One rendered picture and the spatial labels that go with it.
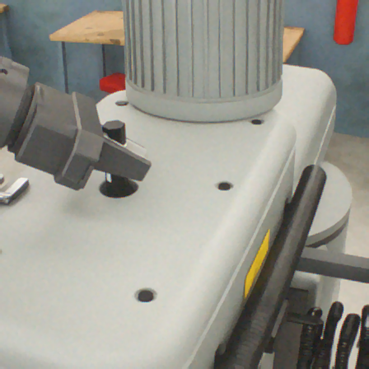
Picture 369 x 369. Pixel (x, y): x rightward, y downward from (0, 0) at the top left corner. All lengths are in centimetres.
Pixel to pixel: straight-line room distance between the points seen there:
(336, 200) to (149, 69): 61
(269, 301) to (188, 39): 29
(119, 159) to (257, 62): 23
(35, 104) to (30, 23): 535
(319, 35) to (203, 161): 428
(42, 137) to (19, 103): 4
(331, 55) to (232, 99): 422
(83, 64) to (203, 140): 504
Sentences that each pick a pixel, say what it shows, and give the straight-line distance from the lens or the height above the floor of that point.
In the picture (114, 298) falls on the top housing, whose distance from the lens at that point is 47.
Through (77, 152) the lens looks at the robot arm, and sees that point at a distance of 52.
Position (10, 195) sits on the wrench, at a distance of 60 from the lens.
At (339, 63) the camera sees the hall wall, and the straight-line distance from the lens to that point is 493.
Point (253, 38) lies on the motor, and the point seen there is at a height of 199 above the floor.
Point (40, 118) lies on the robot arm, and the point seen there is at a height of 199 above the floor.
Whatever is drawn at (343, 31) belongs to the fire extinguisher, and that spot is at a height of 91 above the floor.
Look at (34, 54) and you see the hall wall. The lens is 597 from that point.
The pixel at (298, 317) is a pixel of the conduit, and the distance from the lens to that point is 96.
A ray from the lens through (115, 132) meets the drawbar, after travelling 57.
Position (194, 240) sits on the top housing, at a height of 189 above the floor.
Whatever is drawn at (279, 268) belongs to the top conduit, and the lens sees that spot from 64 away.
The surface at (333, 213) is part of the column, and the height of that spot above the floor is 156.
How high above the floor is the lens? 220
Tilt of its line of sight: 31 degrees down
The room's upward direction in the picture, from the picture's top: 1 degrees counter-clockwise
